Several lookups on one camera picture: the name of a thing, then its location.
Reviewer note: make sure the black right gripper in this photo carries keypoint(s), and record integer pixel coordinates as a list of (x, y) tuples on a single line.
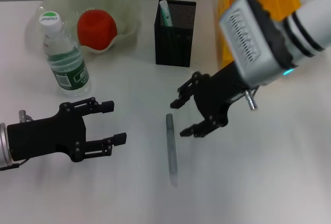
[(219, 92)]

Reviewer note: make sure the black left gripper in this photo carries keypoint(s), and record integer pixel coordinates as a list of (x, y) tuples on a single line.
[(44, 138)]

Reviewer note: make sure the clear green-label water bottle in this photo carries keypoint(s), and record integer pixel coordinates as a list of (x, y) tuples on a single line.
[(64, 53)]

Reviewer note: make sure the orange fruit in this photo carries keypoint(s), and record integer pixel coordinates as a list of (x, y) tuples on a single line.
[(97, 30)]

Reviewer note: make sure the green pen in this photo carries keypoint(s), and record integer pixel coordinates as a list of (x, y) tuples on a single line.
[(165, 12)]

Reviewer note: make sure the grey pen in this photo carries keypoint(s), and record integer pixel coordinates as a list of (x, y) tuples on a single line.
[(171, 146)]

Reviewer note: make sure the black mesh pen holder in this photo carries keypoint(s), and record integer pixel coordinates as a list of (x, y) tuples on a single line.
[(174, 45)]

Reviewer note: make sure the pale green glass fruit plate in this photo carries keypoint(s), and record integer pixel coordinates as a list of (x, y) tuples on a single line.
[(121, 14)]

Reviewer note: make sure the silver plug on left gripper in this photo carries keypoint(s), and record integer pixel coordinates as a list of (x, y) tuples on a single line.
[(23, 115)]

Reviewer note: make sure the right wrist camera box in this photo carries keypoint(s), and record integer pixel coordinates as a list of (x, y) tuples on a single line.
[(248, 40)]

